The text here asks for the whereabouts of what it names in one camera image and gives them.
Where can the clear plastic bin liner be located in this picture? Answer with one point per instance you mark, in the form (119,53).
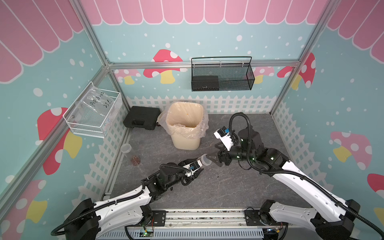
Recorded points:
(186,119)

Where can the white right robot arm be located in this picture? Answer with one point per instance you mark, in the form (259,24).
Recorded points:
(329,216)

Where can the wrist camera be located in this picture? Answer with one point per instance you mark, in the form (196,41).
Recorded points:
(193,166)
(226,138)

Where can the white wire wall basket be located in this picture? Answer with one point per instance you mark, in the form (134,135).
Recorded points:
(81,131)

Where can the clear plastic bag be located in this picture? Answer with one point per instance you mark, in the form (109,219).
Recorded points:
(96,111)

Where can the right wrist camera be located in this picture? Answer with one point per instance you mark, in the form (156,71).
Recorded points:
(226,138)

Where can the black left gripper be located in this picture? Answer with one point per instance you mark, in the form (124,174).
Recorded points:
(185,162)

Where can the clear tea jar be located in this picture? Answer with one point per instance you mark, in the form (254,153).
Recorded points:
(204,160)
(130,155)

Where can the cream plastic trash bin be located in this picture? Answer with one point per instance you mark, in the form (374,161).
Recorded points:
(182,143)

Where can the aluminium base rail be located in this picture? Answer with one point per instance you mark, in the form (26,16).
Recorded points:
(210,224)

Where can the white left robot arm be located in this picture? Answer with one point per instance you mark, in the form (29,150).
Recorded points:
(89,220)

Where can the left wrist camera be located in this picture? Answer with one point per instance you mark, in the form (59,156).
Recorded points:
(193,166)

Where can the black box in basket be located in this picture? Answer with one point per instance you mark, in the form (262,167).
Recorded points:
(205,83)

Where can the black wire mesh basket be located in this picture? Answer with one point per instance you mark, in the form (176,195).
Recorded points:
(235,73)

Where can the black plastic tool case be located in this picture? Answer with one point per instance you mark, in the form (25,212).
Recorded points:
(142,117)

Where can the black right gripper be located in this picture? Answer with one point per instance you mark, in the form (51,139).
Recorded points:
(219,157)

